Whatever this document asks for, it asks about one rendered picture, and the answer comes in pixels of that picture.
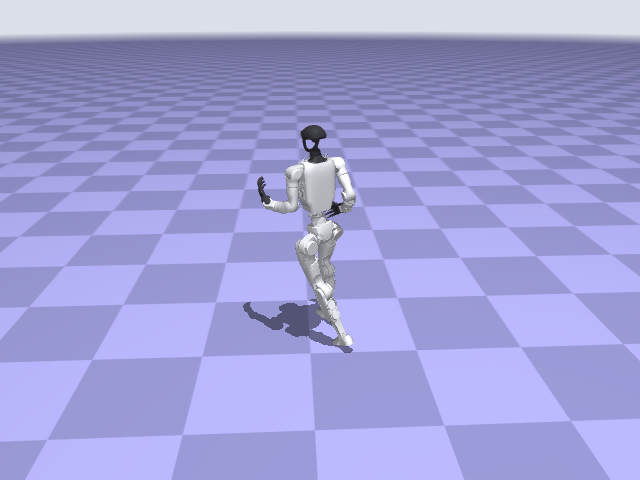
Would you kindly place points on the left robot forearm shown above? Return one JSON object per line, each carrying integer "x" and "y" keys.
{"x": 276, "y": 206}

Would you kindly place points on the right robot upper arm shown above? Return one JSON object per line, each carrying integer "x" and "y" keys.
{"x": 342, "y": 175}

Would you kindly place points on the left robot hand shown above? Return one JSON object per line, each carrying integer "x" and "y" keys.
{"x": 261, "y": 191}

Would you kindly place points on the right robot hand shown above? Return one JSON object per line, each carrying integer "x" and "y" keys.
{"x": 335, "y": 209}

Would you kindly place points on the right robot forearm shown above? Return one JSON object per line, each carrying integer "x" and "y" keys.
{"x": 347, "y": 206}

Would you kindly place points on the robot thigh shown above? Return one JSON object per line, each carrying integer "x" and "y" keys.
{"x": 306, "y": 248}
{"x": 325, "y": 252}

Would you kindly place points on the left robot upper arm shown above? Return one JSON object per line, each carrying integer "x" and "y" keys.
{"x": 293, "y": 174}

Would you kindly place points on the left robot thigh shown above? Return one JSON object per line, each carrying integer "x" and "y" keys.
{"x": 306, "y": 248}

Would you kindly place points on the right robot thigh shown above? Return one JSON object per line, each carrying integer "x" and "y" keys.
{"x": 325, "y": 252}

